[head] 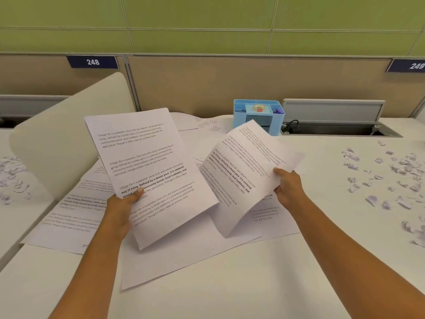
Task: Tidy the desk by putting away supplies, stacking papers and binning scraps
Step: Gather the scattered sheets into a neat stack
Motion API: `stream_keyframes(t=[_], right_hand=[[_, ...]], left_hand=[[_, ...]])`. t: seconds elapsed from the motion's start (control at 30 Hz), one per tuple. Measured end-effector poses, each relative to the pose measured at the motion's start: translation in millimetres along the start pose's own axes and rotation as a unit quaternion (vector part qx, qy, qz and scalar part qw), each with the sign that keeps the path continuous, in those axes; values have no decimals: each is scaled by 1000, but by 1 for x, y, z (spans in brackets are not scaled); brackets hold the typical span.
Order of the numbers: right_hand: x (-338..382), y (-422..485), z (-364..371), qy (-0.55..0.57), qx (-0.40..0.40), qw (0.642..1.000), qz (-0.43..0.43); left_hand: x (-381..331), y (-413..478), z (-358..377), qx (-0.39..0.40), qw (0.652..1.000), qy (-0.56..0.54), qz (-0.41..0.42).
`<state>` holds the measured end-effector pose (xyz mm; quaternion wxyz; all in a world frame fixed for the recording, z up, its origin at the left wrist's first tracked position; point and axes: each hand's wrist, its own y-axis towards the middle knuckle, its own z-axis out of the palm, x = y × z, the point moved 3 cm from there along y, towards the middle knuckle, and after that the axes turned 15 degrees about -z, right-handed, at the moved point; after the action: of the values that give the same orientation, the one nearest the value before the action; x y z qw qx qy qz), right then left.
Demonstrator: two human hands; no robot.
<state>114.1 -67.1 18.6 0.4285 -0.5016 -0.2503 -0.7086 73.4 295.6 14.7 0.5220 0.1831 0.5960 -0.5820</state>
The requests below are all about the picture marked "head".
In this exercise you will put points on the person's right hand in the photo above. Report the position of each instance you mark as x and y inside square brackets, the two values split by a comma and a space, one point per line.
[292, 189]

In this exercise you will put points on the person's left hand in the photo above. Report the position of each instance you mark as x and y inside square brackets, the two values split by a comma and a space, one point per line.
[119, 215]

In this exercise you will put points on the printed sheets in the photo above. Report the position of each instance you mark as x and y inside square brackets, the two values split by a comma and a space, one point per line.
[242, 182]

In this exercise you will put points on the heap of paper scraps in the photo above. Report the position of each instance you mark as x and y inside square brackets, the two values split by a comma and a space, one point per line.
[352, 157]
[10, 169]

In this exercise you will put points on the blue desk organizer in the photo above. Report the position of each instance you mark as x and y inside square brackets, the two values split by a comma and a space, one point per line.
[239, 121]

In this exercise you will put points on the pile of printed papers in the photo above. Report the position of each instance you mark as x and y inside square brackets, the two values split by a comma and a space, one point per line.
[199, 255]

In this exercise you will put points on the clear tape roll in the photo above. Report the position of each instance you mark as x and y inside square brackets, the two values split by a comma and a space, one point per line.
[254, 107]

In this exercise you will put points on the person's left forearm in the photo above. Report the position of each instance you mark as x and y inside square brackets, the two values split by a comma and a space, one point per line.
[89, 279]

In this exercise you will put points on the person's right forearm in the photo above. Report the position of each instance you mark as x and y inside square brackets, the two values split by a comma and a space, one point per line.
[348, 252]

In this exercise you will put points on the white desk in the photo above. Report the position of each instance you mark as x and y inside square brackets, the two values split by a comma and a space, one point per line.
[16, 229]
[332, 229]

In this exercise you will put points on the white side divider panel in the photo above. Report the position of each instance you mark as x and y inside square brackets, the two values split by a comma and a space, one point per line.
[66, 129]
[422, 114]

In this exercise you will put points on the beige partition panel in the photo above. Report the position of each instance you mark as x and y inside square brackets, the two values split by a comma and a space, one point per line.
[33, 76]
[199, 86]

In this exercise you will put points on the blue number sign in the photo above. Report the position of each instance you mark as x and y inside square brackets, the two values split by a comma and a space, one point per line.
[76, 62]
[398, 65]

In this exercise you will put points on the grey partition post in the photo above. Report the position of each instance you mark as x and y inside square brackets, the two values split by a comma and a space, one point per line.
[417, 107]
[131, 86]

